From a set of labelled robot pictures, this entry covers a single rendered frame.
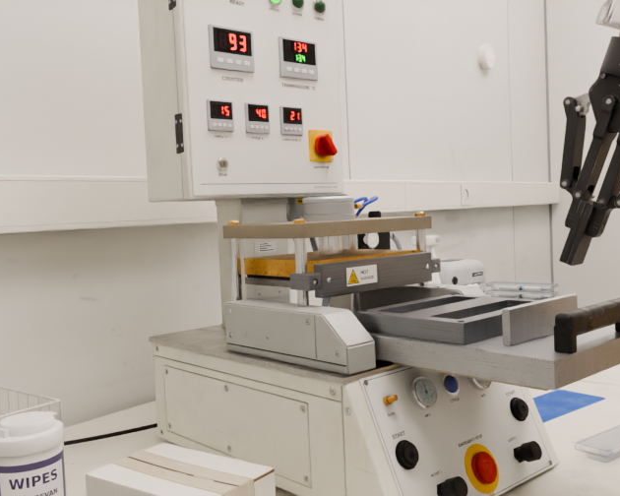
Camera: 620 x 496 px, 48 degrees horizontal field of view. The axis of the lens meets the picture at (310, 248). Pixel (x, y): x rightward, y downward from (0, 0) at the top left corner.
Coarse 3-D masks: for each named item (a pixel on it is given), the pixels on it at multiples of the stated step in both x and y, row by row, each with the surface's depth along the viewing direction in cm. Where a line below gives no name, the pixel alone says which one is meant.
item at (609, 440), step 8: (600, 432) 105; (608, 432) 105; (616, 432) 105; (584, 440) 102; (592, 440) 102; (600, 440) 101; (608, 440) 101; (616, 440) 101; (592, 448) 98; (600, 448) 98; (608, 448) 98; (616, 448) 98
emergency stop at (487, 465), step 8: (480, 456) 87; (488, 456) 88; (472, 464) 87; (480, 464) 87; (488, 464) 88; (480, 472) 86; (488, 472) 87; (496, 472) 88; (480, 480) 86; (488, 480) 86
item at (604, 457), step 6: (576, 444) 100; (582, 450) 100; (588, 450) 99; (594, 450) 98; (618, 450) 98; (588, 456) 100; (594, 456) 99; (600, 456) 97; (606, 456) 97; (612, 456) 97; (618, 456) 100; (606, 462) 98
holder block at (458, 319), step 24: (360, 312) 88; (384, 312) 87; (408, 312) 86; (432, 312) 85; (456, 312) 86; (480, 312) 89; (408, 336) 82; (432, 336) 80; (456, 336) 77; (480, 336) 79
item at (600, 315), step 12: (612, 300) 78; (564, 312) 71; (576, 312) 71; (588, 312) 72; (600, 312) 74; (612, 312) 76; (564, 324) 70; (576, 324) 70; (588, 324) 72; (600, 324) 74; (612, 324) 76; (564, 336) 70; (576, 336) 70; (564, 348) 70; (576, 348) 70
